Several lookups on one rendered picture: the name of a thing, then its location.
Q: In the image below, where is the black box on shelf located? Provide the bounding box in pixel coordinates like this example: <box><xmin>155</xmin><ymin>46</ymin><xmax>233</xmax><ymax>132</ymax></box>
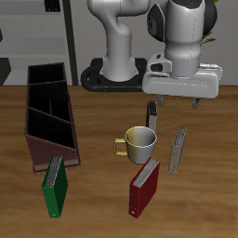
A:
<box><xmin>44</xmin><ymin>0</ymin><xmax>61</xmax><ymax>13</ymax></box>

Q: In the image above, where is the green book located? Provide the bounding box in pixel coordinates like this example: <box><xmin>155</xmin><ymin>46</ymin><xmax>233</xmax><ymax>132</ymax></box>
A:
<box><xmin>41</xmin><ymin>155</ymin><xmax>70</xmax><ymax>219</ymax></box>

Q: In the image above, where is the red book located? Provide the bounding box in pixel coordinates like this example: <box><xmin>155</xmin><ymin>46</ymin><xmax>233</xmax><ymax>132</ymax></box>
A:
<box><xmin>127</xmin><ymin>156</ymin><xmax>162</xmax><ymax>219</ymax></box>

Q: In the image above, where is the yellow and white mug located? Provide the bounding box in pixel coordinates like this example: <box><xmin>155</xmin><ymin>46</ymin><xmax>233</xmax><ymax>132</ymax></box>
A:
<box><xmin>112</xmin><ymin>126</ymin><xmax>158</xmax><ymax>165</ymax></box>

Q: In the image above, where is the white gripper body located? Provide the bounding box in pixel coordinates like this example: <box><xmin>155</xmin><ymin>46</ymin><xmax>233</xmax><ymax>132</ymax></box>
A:
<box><xmin>141</xmin><ymin>62</ymin><xmax>224</xmax><ymax>100</ymax></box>

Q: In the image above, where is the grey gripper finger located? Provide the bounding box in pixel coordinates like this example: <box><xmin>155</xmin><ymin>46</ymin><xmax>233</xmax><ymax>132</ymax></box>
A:
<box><xmin>191</xmin><ymin>97</ymin><xmax>205</xmax><ymax>110</ymax></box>
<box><xmin>154</xmin><ymin>94</ymin><xmax>165</xmax><ymax>107</ymax></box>

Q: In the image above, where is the green pot plant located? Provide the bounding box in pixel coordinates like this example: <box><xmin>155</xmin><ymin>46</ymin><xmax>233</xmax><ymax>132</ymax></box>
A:
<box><xmin>199</xmin><ymin>0</ymin><xmax>219</xmax><ymax>46</ymax></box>

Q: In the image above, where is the flat black base plate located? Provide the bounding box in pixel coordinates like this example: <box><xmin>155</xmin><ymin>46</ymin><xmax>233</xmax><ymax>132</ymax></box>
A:
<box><xmin>80</xmin><ymin>58</ymin><xmax>149</xmax><ymax>93</ymax></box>

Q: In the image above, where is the dark angular block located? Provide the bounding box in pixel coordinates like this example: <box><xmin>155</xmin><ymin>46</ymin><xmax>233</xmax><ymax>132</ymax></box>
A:
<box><xmin>0</xmin><ymin>57</ymin><xmax>13</xmax><ymax>86</ymax></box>

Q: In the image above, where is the dark brown desk caddy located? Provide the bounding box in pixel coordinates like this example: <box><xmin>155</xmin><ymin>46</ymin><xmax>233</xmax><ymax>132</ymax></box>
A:
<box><xmin>24</xmin><ymin>61</ymin><xmax>83</xmax><ymax>176</ymax></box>

